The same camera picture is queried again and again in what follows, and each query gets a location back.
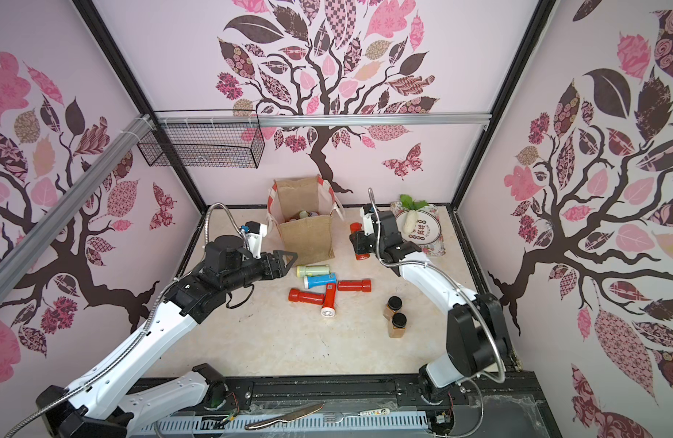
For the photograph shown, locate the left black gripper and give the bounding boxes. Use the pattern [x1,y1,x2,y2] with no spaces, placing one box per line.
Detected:
[222,249,299,292]

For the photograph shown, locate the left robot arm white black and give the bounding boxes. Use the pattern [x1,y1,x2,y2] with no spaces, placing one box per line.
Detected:
[36,235,297,437]

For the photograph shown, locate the burlap tote bag red trim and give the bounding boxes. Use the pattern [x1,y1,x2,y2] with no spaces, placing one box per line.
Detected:
[267,175,345,265]

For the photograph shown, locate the right flexible metal conduit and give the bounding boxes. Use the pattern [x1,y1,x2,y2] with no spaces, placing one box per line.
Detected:
[366,187,507,384]

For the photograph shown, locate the flexible metal conduit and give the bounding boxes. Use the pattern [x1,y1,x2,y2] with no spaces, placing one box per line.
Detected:
[1,201,245,438]
[366,187,507,384]

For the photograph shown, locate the red flashlight centre horizontal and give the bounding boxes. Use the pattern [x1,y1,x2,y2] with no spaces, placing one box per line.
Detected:
[288,288,325,306]

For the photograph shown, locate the white patterned plate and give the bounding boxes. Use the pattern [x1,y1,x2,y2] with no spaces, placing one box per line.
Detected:
[396,211,442,246]

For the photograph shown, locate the white radish toy green leaves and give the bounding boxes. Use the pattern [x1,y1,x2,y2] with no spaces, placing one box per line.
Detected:
[400,195,429,235]

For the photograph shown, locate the spice jar black lid upper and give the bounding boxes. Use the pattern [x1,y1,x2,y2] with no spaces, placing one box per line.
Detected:
[383,296,403,320]

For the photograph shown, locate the spice jar black lid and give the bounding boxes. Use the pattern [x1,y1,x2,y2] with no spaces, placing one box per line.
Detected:
[383,296,403,320]
[388,312,408,339]

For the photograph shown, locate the red flashlight white head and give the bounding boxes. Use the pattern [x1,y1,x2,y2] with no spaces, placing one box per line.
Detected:
[320,283,338,319]

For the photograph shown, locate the spice jar black lid lower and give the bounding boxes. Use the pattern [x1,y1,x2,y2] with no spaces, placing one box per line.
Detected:
[388,312,408,339]

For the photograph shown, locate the left flexible metal conduit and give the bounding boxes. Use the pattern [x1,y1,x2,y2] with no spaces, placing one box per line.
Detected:
[1,201,245,438]

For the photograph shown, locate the table knife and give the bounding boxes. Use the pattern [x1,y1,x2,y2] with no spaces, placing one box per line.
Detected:
[245,403,325,432]

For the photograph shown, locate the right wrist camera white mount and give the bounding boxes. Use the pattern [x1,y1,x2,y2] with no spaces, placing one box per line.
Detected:
[359,204,378,237]

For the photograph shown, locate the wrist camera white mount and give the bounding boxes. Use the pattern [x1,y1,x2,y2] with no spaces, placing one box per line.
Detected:
[241,221,268,258]
[359,204,378,237]

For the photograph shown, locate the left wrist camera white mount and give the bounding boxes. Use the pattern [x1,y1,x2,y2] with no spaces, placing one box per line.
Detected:
[241,221,268,258]

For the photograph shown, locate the black wire wall basket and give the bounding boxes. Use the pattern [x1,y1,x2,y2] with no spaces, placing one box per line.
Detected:
[137,109,265,169]

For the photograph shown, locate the white slotted cable duct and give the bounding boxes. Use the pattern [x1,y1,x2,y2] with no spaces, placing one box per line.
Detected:
[133,412,429,437]

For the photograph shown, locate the back aluminium frame bar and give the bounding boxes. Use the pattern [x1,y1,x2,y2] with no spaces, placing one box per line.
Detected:
[157,112,492,128]

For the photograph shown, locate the aluminium frame bar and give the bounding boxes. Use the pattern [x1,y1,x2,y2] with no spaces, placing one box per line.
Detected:
[157,112,492,128]
[0,114,152,304]

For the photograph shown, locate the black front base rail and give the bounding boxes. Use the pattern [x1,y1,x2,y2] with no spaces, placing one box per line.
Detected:
[127,371,540,412]

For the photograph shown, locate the left aluminium frame bar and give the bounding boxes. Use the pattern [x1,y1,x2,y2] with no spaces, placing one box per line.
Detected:
[0,114,152,304]

